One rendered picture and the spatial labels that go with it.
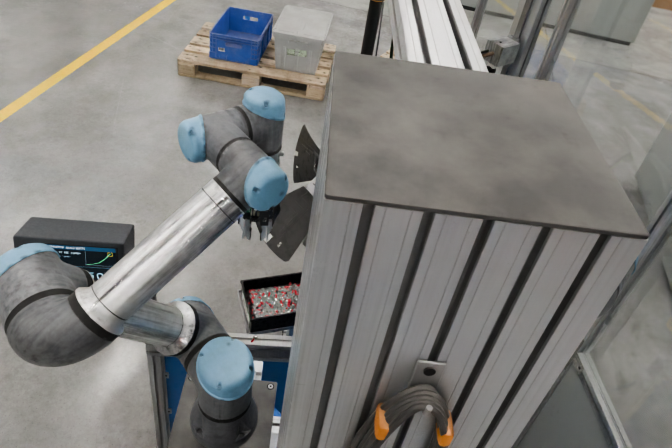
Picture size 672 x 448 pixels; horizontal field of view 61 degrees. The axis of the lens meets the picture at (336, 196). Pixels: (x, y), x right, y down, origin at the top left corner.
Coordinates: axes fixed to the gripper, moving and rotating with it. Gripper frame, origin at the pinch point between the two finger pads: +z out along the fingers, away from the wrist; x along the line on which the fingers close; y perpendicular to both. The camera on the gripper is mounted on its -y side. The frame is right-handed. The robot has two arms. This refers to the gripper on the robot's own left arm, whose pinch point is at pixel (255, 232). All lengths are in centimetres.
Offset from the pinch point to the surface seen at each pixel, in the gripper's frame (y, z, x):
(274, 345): -13, 57, 8
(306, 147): -82, 32, 14
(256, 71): -326, 128, -15
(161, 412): -13, 96, -27
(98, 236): -13.8, 18.1, -38.8
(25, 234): -12, 18, -55
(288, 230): -50, 44, 10
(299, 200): -56, 36, 13
